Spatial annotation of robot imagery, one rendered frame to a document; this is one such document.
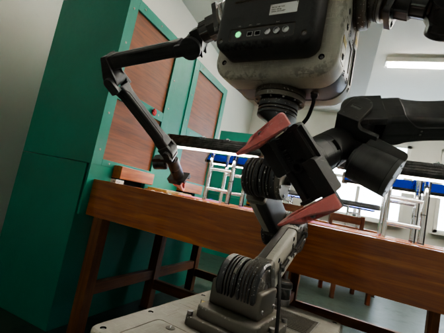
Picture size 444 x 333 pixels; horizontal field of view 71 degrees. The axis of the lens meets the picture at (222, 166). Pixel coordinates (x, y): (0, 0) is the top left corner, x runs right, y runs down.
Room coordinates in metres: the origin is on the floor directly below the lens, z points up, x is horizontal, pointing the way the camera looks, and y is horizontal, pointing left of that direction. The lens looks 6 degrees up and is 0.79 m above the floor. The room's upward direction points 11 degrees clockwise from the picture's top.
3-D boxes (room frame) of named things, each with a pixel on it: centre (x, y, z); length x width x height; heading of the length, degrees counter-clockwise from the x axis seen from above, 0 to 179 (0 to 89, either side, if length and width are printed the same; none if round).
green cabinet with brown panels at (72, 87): (2.30, 0.62, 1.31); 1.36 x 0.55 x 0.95; 155
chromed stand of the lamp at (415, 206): (1.74, -1.01, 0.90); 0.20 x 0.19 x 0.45; 65
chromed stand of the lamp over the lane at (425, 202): (1.37, -0.85, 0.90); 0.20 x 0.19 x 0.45; 65
